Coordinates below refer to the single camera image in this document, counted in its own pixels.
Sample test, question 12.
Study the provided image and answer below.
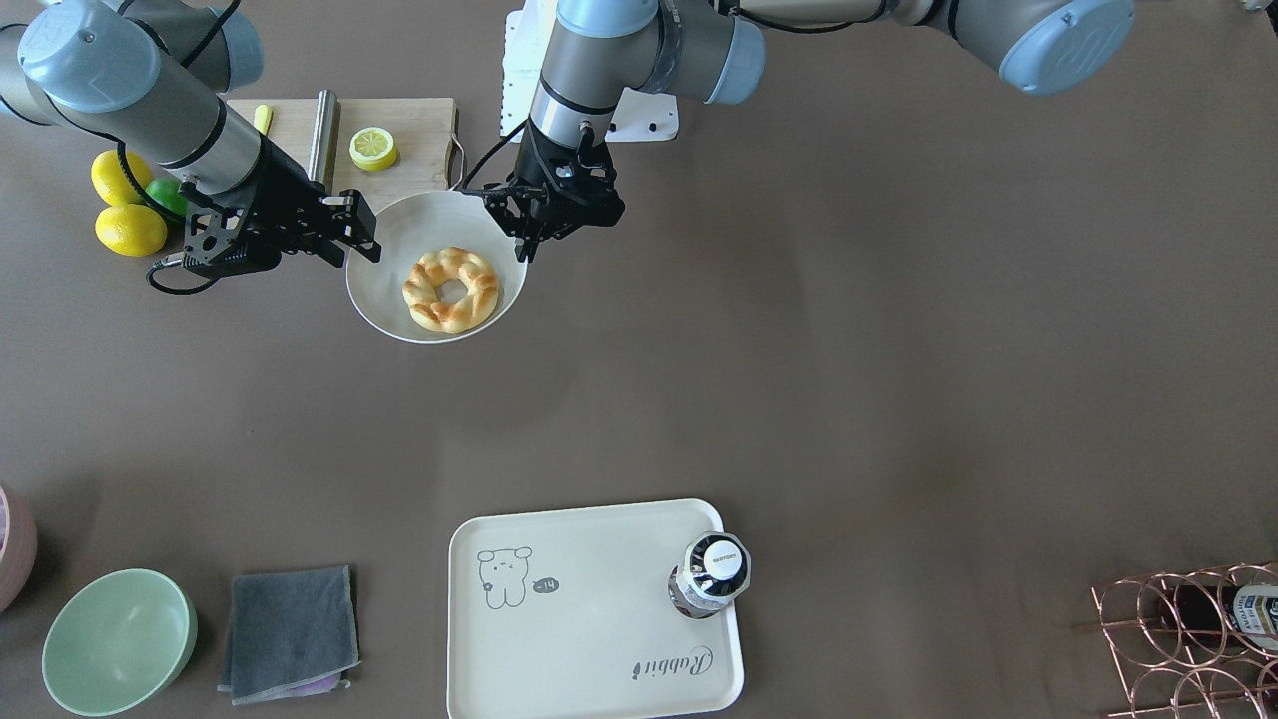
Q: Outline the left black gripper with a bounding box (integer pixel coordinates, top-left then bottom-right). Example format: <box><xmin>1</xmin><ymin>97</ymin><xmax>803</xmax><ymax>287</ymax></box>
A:
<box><xmin>484</xmin><ymin>123</ymin><xmax>625</xmax><ymax>264</ymax></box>

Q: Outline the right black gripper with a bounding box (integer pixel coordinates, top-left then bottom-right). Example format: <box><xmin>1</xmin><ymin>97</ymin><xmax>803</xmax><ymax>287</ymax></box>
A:
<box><xmin>180</xmin><ymin>140</ymin><xmax>382</xmax><ymax>268</ymax></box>

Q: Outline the white bowl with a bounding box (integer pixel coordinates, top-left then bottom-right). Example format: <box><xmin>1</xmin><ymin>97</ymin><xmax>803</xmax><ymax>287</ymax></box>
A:
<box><xmin>346</xmin><ymin>192</ymin><xmax>528</xmax><ymax>344</ymax></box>

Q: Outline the braided glazed donut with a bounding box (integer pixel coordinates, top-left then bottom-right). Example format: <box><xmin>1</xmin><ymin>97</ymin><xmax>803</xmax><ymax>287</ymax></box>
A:
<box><xmin>403</xmin><ymin>246</ymin><xmax>501</xmax><ymax>335</ymax></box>

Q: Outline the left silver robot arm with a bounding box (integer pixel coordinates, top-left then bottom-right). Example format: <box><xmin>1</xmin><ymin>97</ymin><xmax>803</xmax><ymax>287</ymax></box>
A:
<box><xmin>475</xmin><ymin>1</ymin><xmax>1136</xmax><ymax>263</ymax></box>

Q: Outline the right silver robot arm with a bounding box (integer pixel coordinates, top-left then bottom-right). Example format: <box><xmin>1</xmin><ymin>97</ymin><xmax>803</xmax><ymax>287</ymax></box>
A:
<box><xmin>3</xmin><ymin>1</ymin><xmax>380</xmax><ymax>282</ymax></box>

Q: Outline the cream serving tray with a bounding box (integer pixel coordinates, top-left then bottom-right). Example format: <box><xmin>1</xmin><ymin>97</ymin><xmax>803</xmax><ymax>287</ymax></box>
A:
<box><xmin>446</xmin><ymin>497</ymin><xmax>748</xmax><ymax>718</ymax></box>

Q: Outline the dark drink bottle on tray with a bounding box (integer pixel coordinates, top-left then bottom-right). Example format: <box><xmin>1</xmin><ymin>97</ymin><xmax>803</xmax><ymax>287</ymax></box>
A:
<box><xmin>667</xmin><ymin>531</ymin><xmax>751</xmax><ymax>619</ymax></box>

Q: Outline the half lemon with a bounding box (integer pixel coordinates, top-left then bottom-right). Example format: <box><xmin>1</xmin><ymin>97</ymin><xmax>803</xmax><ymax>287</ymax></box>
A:
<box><xmin>348</xmin><ymin>126</ymin><xmax>400</xmax><ymax>172</ymax></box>

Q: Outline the wooden cutting board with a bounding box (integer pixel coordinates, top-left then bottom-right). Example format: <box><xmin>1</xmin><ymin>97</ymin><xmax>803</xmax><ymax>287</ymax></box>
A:
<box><xmin>227</xmin><ymin>97</ymin><xmax>458</xmax><ymax>213</ymax></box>

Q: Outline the steel cylinder muddler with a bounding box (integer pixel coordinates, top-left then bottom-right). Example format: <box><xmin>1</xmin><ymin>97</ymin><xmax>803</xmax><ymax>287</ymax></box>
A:
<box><xmin>307</xmin><ymin>88</ymin><xmax>339</xmax><ymax>190</ymax></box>

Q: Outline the yellow plastic knife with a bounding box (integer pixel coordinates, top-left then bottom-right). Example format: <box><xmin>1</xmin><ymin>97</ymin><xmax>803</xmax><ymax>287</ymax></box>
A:
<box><xmin>253</xmin><ymin>103</ymin><xmax>273</xmax><ymax>135</ymax></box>

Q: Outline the green lime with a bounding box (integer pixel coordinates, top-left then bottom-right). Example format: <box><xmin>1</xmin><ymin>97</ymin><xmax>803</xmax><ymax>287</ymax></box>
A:
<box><xmin>144</xmin><ymin>178</ymin><xmax>188</xmax><ymax>220</ymax></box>

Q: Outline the yellow lemon near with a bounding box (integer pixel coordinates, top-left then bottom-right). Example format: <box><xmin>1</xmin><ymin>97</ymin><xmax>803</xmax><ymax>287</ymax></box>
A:
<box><xmin>95</xmin><ymin>204</ymin><xmax>169</xmax><ymax>258</ymax></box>

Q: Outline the yellow lemon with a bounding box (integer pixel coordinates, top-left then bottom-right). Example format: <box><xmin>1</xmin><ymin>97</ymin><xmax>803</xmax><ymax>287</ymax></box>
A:
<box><xmin>95</xmin><ymin>204</ymin><xmax>169</xmax><ymax>258</ymax></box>
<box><xmin>89</xmin><ymin>149</ymin><xmax>155</xmax><ymax>206</ymax></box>

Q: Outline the yellow lemon far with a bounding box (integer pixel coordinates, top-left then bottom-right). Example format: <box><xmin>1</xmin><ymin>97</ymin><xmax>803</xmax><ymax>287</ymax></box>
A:
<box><xmin>89</xmin><ymin>149</ymin><xmax>155</xmax><ymax>206</ymax></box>

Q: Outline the grey folded cloth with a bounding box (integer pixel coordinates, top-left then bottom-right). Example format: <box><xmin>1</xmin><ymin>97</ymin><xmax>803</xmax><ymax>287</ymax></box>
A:
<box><xmin>219</xmin><ymin>564</ymin><xmax>360</xmax><ymax>706</ymax></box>

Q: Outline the pink bowl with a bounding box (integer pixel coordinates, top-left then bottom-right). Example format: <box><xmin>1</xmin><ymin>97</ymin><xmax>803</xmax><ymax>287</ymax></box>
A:
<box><xmin>1</xmin><ymin>483</ymin><xmax>38</xmax><ymax>610</ymax></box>

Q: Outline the mint green bowl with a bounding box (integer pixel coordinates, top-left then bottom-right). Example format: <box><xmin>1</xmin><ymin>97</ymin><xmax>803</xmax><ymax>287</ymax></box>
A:
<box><xmin>41</xmin><ymin>568</ymin><xmax>198</xmax><ymax>716</ymax></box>

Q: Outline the bottle in rack upper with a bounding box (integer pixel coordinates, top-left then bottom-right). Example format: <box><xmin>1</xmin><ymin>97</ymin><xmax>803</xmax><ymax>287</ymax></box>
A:
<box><xmin>1162</xmin><ymin>584</ymin><xmax>1277</xmax><ymax>654</ymax></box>

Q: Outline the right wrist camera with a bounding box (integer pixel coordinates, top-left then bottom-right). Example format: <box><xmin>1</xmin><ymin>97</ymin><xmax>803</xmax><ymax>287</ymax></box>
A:
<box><xmin>180</xmin><ymin>208</ymin><xmax>282</xmax><ymax>281</ymax></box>

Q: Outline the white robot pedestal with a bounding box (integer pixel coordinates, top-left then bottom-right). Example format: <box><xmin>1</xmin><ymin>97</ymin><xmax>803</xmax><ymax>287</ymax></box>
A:
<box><xmin>498</xmin><ymin>1</ymin><xmax>679</xmax><ymax>143</ymax></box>

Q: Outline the copper wire bottle rack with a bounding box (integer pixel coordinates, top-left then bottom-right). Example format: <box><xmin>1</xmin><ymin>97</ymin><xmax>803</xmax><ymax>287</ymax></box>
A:
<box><xmin>1082</xmin><ymin>561</ymin><xmax>1277</xmax><ymax>718</ymax></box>

